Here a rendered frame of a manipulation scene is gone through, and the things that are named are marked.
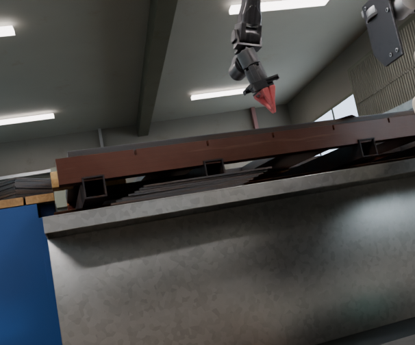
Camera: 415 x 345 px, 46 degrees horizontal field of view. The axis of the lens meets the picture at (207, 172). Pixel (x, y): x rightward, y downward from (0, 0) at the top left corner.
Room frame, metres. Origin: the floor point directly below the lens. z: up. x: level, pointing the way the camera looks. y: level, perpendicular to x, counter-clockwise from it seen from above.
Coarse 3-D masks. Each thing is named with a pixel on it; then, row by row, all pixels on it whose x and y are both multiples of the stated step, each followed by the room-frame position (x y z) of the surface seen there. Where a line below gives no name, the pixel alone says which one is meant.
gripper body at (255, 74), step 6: (252, 66) 1.38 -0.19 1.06; (258, 66) 1.38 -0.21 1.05; (246, 72) 1.39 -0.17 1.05; (252, 72) 1.38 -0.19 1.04; (258, 72) 1.38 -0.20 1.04; (264, 72) 1.39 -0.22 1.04; (252, 78) 1.39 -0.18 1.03; (258, 78) 1.38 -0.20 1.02; (264, 78) 1.38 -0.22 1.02; (270, 78) 1.38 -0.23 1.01; (276, 78) 1.40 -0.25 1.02; (252, 84) 1.36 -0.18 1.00; (246, 90) 1.40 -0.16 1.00
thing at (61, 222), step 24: (360, 168) 1.07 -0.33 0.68; (384, 168) 1.09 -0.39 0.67; (408, 168) 1.11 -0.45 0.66; (216, 192) 0.97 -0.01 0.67; (240, 192) 0.98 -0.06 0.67; (264, 192) 1.00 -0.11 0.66; (288, 192) 1.02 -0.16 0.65; (312, 192) 1.26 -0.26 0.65; (48, 216) 0.87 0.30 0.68; (72, 216) 0.88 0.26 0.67; (96, 216) 0.89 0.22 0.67; (120, 216) 0.91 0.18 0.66; (144, 216) 0.92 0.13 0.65; (168, 216) 1.14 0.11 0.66
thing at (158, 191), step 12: (264, 168) 1.08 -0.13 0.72; (180, 180) 1.02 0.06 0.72; (192, 180) 1.03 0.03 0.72; (204, 180) 1.04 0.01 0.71; (216, 180) 1.05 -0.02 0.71; (228, 180) 1.05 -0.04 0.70; (240, 180) 1.06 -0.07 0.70; (144, 192) 1.00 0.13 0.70; (156, 192) 1.01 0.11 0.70; (168, 192) 1.01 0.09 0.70; (180, 192) 1.02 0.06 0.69; (192, 192) 1.03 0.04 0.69; (120, 204) 0.98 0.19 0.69
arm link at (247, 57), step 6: (246, 48) 1.39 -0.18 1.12; (252, 48) 1.38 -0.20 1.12; (240, 54) 1.38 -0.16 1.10; (246, 54) 1.38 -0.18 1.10; (252, 54) 1.38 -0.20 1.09; (240, 60) 1.39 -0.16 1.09; (246, 60) 1.38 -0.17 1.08; (252, 60) 1.38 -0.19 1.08; (258, 60) 1.39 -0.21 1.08; (240, 66) 1.43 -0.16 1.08; (246, 66) 1.39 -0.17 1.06
